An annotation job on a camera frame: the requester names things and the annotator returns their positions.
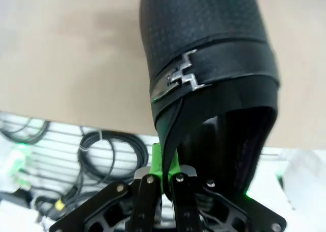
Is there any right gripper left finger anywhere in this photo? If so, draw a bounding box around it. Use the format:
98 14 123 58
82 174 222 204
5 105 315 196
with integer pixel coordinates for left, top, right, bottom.
49 142 164 232

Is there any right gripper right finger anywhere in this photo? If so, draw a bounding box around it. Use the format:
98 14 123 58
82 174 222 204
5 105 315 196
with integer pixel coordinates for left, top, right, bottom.
167 152 288 232

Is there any black shoe with silver buckle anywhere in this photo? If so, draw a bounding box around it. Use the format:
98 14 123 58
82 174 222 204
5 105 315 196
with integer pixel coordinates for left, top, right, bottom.
139 0 281 201

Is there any coiled black cable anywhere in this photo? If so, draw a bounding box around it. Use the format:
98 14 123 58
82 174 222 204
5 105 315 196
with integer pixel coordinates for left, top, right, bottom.
77 131 150 185

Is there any white wire grid rack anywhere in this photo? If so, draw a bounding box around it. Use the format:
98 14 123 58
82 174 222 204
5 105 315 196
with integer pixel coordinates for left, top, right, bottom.
0 111 326 232

